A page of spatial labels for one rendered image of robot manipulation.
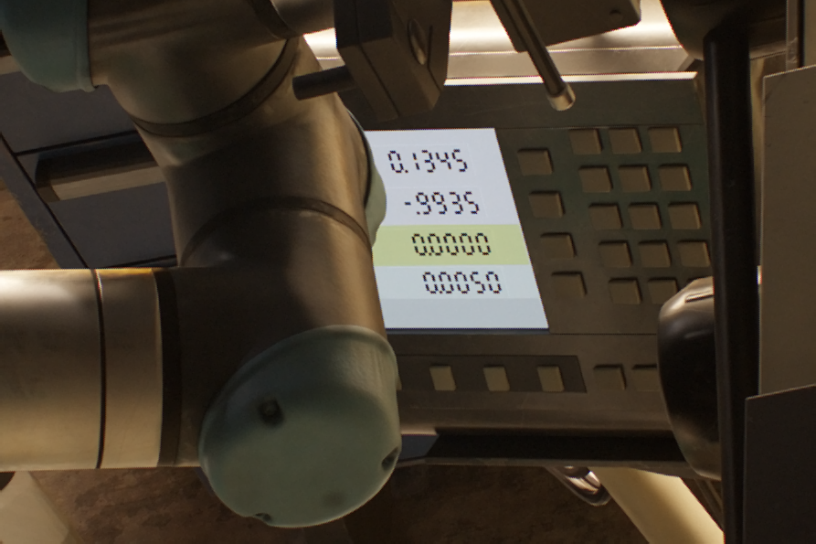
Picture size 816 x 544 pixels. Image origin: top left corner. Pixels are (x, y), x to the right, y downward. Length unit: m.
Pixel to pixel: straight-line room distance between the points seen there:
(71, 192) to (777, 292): 2.25
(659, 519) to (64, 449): 0.84
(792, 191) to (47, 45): 0.53
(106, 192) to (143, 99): 1.74
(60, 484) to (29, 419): 2.42
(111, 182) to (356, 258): 1.73
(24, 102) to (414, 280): 1.14
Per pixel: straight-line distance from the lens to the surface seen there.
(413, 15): 1.64
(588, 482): 2.49
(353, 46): 1.62
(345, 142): 1.76
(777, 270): 1.22
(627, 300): 2.24
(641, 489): 2.45
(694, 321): 1.45
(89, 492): 4.05
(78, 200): 3.48
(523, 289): 2.27
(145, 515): 4.00
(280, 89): 1.73
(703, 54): 1.42
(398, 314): 2.31
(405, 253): 2.29
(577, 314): 2.26
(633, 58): 2.19
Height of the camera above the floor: 2.74
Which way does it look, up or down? 42 degrees down
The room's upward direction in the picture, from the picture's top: 30 degrees counter-clockwise
